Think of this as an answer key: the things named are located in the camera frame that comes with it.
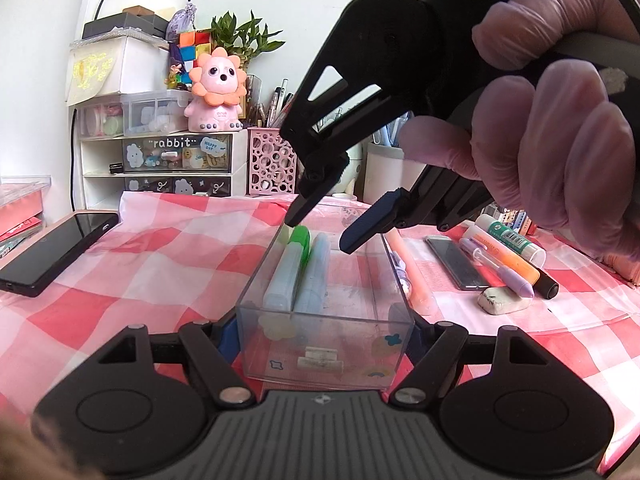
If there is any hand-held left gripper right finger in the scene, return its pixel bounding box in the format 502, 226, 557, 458
389, 317, 543, 407

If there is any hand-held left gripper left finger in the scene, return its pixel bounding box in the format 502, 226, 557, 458
97, 317, 257, 407

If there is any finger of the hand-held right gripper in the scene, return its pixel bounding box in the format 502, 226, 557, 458
279, 0, 438, 227
339, 162, 502, 256

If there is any peach pen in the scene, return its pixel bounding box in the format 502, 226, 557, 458
387, 230, 438, 316

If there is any green capped highlighter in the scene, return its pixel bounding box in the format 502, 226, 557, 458
262, 225, 313, 313

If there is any light blue highlighter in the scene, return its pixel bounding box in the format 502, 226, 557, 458
292, 232, 332, 317

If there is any clear plastic box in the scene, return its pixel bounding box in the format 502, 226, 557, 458
235, 200, 417, 392

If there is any purple pen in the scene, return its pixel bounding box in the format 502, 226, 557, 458
457, 237, 536, 298

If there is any orange highlighter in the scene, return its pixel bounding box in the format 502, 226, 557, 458
461, 225, 543, 283

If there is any person's right hand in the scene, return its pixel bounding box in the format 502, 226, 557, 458
400, 0, 640, 266

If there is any white pen holder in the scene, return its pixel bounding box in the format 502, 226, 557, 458
362, 142, 407, 206

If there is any white eraser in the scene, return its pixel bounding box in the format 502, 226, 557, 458
476, 285, 532, 317

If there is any bunch of pastel pens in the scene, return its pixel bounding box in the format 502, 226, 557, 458
369, 110, 412, 150

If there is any red white checked tablecloth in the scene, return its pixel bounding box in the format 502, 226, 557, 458
0, 192, 640, 480

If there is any pink mesh pen holder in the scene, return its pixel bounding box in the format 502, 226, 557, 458
247, 126, 298, 197

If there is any green bamboo plant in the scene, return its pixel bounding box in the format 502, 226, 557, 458
210, 10, 286, 77

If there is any glass vase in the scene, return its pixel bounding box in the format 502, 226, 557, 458
245, 74, 264, 127

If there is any green white glue stick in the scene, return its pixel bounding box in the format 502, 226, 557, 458
474, 213, 547, 268

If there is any pink lion toy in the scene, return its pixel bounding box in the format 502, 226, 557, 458
182, 46, 248, 133

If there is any colourful puzzle cube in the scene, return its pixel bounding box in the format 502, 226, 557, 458
169, 30, 213, 88

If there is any lavender pouch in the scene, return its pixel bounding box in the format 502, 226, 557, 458
166, 4, 199, 42

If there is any black smartphone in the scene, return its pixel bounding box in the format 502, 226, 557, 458
0, 211, 121, 298

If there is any white desktop drawer organizer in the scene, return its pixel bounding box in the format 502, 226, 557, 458
77, 130, 248, 211

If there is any clear storage box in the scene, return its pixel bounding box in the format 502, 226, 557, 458
75, 100, 126, 138
122, 91, 193, 137

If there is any white storage box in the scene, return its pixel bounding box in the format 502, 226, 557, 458
65, 35, 173, 107

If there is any dark grey box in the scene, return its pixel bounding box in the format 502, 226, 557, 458
82, 12, 171, 41

